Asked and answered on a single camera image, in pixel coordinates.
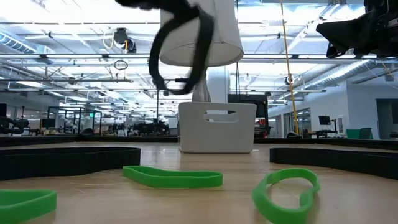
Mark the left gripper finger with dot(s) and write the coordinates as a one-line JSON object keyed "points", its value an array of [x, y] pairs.
{"points": [[133, 3]]}

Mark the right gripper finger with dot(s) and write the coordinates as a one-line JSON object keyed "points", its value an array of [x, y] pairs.
{"points": [[342, 31], [334, 51]]}

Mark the white plastic bin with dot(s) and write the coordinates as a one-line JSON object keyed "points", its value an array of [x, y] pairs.
{"points": [[192, 137]]}

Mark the green rubber band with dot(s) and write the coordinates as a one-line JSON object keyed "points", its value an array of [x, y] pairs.
{"points": [[258, 199], [25, 202], [174, 180]]}

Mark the black distant robot arm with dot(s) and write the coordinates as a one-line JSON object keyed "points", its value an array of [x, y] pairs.
{"points": [[12, 127]]}

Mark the yellow hanging pole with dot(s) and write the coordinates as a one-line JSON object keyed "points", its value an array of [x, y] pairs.
{"points": [[287, 62]]}

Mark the black computer monitor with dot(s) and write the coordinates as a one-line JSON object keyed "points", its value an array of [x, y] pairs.
{"points": [[324, 120]]}

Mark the green chair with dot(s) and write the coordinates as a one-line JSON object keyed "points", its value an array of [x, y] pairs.
{"points": [[353, 133], [366, 133]]}

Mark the black office chair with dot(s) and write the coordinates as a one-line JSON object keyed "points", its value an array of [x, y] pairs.
{"points": [[293, 135]]}

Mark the white shade table lamp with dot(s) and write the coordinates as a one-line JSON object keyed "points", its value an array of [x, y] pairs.
{"points": [[224, 31]]}

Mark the black frame workstation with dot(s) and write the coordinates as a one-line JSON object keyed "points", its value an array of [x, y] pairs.
{"points": [[62, 107]]}

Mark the black table edge rail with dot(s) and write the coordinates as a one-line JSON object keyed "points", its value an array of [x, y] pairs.
{"points": [[124, 139]]}

